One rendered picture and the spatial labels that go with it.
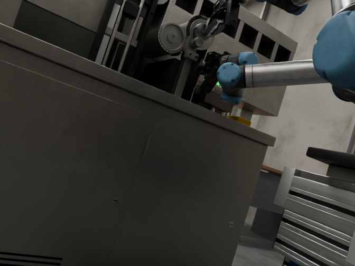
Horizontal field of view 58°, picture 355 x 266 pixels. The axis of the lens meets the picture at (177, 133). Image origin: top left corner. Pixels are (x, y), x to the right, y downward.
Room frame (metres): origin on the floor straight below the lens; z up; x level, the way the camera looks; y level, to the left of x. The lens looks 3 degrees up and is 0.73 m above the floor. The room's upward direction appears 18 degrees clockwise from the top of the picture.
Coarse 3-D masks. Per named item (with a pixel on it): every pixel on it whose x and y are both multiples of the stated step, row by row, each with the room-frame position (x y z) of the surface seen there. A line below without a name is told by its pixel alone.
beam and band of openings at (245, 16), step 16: (176, 0) 1.74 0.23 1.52; (192, 0) 1.78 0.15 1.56; (208, 0) 1.75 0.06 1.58; (192, 16) 1.72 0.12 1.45; (208, 16) 1.85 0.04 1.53; (240, 16) 1.86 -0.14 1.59; (256, 16) 1.91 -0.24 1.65; (224, 32) 1.91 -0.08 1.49; (240, 32) 1.88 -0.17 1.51; (256, 32) 1.96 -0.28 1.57; (272, 32) 1.99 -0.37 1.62; (256, 48) 1.95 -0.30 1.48; (272, 48) 2.02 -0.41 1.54; (288, 48) 2.07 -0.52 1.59
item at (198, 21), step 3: (195, 21) 1.36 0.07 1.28; (198, 21) 1.36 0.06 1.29; (201, 21) 1.37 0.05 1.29; (204, 21) 1.38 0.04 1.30; (192, 24) 1.35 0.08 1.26; (195, 24) 1.36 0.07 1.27; (192, 27) 1.35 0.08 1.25; (192, 30) 1.36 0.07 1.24; (192, 33) 1.36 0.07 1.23; (210, 39) 1.40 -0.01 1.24; (204, 42) 1.39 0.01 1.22; (207, 42) 1.40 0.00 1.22; (204, 45) 1.40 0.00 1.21; (180, 51) 1.56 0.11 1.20
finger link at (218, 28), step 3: (222, 21) 1.33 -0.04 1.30; (219, 24) 1.32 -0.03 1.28; (222, 24) 1.31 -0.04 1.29; (216, 27) 1.36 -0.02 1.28; (219, 27) 1.32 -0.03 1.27; (222, 27) 1.32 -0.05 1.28; (216, 30) 1.34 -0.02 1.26; (219, 30) 1.33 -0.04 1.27; (213, 33) 1.35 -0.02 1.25; (216, 33) 1.35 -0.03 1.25; (210, 36) 1.36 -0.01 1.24
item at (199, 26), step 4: (200, 24) 1.35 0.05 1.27; (204, 24) 1.36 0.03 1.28; (200, 28) 1.35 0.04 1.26; (204, 28) 1.37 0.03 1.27; (196, 32) 1.35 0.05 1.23; (200, 32) 1.36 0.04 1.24; (204, 32) 1.37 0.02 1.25; (196, 36) 1.36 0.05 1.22; (200, 36) 1.36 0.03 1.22; (204, 36) 1.37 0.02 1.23; (204, 40) 1.37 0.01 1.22
